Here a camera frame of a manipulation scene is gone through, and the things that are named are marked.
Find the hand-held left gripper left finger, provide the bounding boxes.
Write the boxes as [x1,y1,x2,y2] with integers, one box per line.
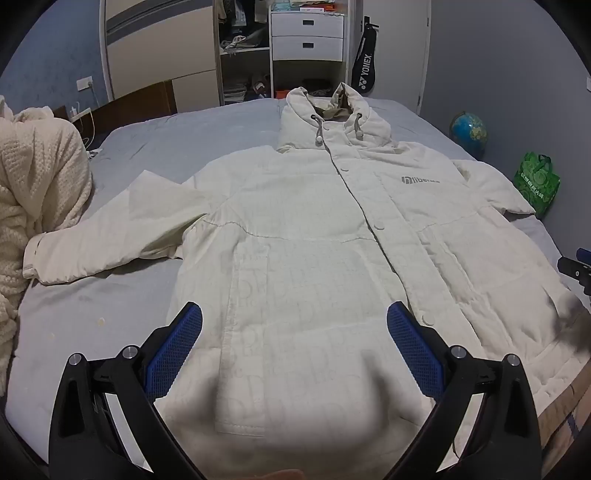
[48,301,206,480]

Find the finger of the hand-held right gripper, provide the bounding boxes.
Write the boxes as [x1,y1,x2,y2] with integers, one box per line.
[556,248,591,296]

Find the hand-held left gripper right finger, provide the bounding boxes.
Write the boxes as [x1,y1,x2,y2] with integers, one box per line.
[387,301,542,480]

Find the white hooded jacket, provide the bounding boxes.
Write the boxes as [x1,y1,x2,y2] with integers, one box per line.
[23,83,591,480]

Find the beige folded clothes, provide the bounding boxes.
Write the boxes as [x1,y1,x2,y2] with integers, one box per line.
[221,34,269,56]

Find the green shopping bag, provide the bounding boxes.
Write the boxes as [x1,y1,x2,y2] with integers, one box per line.
[513,151,561,220]

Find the brown patterned cloth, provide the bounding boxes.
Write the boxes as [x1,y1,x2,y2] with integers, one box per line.
[538,381,591,467]

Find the blue globe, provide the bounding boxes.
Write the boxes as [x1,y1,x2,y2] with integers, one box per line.
[450,111,488,160]

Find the bed with grey sheet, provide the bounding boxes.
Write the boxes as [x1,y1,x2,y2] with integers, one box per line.
[0,97,591,480]

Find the cream knitted blanket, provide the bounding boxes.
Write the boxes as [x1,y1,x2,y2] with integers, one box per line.
[0,95,93,384]

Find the brown wooden headboard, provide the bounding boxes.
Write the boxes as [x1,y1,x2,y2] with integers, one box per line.
[53,79,178,123]

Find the white door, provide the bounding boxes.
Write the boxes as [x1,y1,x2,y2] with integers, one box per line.
[369,0,432,116]

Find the black racket bag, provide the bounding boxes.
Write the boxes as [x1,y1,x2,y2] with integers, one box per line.
[351,16,380,95]

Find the white drawer cabinet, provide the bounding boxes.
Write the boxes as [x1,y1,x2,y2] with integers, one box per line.
[212,0,356,107]

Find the cream sliding wardrobe door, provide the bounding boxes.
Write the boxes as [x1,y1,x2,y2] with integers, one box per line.
[102,0,218,114]

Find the white drawer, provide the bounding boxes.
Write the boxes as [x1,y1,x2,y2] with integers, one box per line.
[271,11,345,38]
[272,36,345,62]

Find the white drawer unit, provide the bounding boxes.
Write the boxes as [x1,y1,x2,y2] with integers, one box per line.
[269,9,346,63]

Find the boxes on drawer unit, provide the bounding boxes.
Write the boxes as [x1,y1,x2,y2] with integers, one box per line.
[272,0,345,13]

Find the white charger cable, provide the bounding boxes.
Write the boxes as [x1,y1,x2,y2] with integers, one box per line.
[69,85,102,155]

